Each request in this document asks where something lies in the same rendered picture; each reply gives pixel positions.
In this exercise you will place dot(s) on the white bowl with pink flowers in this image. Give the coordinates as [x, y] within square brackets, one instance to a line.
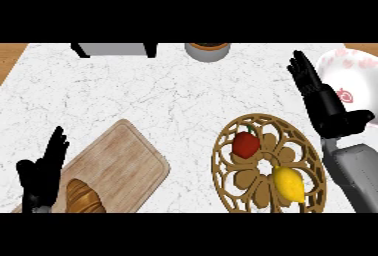
[356, 78]

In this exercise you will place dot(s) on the grey and black appliance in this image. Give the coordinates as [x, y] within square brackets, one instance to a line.
[115, 49]

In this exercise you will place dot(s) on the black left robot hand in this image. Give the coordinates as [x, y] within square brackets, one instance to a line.
[44, 168]

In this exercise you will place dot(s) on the round wooden openwork placemat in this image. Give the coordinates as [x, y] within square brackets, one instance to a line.
[304, 166]

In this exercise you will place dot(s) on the wooden cutting board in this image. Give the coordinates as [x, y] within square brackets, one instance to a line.
[115, 170]

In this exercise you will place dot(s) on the red bell pepper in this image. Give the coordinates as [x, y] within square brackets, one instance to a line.
[245, 144]

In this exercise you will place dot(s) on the brown bread loaf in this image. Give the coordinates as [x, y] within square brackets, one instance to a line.
[82, 198]

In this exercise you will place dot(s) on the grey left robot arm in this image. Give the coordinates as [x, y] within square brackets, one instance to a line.
[41, 209]

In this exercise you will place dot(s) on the grey pot with brown rim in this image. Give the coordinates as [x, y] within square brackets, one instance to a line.
[206, 51]

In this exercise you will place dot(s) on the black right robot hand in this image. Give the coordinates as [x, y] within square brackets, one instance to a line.
[325, 103]

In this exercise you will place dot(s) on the yellow lemon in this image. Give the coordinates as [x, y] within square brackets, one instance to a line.
[288, 184]

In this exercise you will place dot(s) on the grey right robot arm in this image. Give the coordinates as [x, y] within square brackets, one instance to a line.
[354, 173]

